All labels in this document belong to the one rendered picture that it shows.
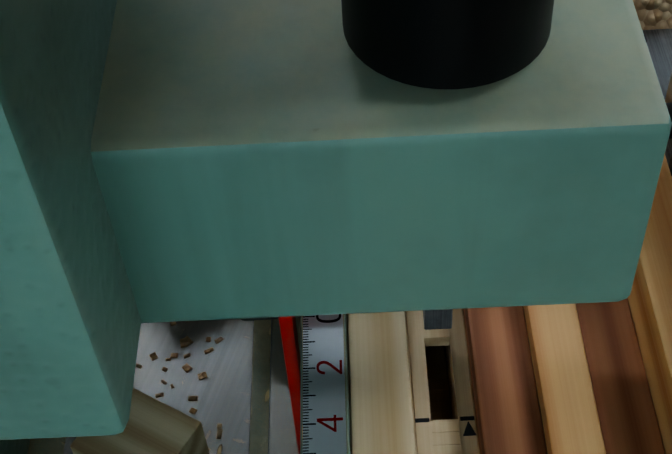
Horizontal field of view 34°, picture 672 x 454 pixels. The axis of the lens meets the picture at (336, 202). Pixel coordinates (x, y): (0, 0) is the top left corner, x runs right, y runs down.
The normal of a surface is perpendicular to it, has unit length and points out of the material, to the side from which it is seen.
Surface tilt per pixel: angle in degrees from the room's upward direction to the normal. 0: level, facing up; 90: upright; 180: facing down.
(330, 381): 0
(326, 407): 0
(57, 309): 90
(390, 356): 0
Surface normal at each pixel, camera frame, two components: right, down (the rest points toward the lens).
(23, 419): 0.02, 0.74
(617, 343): -0.05, -0.67
